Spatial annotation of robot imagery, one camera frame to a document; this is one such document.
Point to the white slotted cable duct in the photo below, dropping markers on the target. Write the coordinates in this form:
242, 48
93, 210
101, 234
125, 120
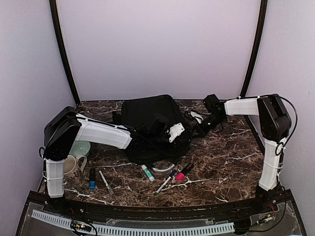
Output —
136, 228

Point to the cream patterned mug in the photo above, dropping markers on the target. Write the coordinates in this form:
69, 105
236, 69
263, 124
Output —
74, 170

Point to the white glue stick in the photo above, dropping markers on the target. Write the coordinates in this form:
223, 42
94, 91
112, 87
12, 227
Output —
148, 173

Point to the left black frame post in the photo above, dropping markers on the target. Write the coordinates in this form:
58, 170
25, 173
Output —
62, 50

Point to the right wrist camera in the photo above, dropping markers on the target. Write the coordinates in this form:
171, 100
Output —
196, 116

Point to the black marker blue cap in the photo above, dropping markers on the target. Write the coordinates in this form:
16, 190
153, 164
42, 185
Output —
92, 182

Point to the white pen blue cap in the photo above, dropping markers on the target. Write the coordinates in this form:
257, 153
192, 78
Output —
166, 181

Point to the black student bag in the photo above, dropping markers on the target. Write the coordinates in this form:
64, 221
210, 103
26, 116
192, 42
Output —
152, 115

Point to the black front rail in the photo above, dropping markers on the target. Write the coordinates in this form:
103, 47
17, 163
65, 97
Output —
97, 212

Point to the green ceramic bowl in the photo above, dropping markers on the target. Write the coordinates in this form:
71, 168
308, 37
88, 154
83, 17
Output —
80, 148

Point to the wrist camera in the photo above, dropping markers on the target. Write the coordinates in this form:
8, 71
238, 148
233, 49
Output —
196, 116
175, 131

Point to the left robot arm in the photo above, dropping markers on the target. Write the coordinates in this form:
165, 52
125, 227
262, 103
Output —
68, 127

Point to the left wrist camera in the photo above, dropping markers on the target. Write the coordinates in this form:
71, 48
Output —
175, 131

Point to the white thin pen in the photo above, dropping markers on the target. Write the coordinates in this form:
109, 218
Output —
110, 190

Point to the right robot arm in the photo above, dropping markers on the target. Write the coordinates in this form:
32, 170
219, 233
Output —
278, 120

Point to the right black frame post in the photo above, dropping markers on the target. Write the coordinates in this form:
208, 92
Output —
255, 47

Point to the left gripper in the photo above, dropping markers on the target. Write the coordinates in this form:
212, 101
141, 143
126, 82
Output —
175, 143

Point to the black frame post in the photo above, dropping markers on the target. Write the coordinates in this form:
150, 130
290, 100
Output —
255, 47
62, 50

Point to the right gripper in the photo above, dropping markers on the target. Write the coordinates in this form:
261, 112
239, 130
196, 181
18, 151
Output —
203, 132

